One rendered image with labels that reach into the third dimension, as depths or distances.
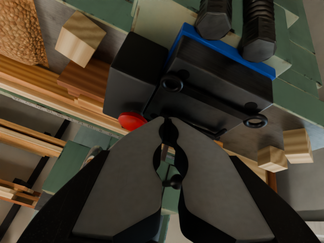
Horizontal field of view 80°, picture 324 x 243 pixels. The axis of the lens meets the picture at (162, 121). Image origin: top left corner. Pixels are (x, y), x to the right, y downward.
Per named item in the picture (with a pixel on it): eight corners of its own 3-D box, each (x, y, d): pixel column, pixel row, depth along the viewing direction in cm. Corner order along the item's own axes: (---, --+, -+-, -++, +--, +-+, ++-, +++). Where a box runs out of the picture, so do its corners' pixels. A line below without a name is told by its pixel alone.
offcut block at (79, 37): (76, 8, 24) (61, 26, 22) (107, 32, 26) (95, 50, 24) (67, 32, 27) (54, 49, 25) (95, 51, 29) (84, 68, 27)
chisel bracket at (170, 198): (190, 161, 33) (181, 214, 29) (162, 176, 45) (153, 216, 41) (150, 145, 32) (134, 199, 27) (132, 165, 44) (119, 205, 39)
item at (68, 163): (104, 152, 49) (82, 202, 43) (101, 159, 55) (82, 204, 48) (66, 138, 47) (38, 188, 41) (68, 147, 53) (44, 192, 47)
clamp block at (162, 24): (289, 10, 21) (299, 67, 16) (217, 83, 32) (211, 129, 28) (165, -64, 18) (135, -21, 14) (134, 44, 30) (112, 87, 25)
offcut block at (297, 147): (304, 127, 32) (308, 153, 29) (309, 138, 34) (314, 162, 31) (282, 130, 34) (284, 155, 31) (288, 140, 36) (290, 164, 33)
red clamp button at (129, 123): (153, 117, 18) (150, 126, 18) (144, 129, 21) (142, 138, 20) (123, 104, 18) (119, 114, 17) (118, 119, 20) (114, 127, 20)
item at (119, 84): (276, 68, 17) (280, 120, 14) (208, 121, 26) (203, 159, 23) (136, -5, 15) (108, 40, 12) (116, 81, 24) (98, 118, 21)
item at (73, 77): (204, 106, 33) (199, 138, 30) (201, 109, 34) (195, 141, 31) (77, 49, 30) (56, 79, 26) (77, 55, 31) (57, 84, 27)
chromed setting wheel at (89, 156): (107, 140, 42) (81, 199, 36) (103, 155, 52) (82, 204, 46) (94, 135, 41) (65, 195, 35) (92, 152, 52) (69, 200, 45)
